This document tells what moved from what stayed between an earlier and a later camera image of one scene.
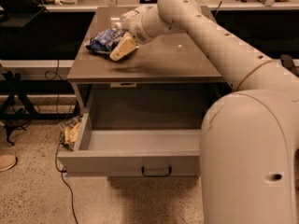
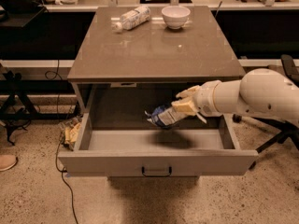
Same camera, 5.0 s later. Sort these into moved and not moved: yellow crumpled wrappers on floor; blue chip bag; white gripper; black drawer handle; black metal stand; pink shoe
Moved: white gripper; blue chip bag
Not moved: pink shoe; yellow crumpled wrappers on floor; black metal stand; black drawer handle
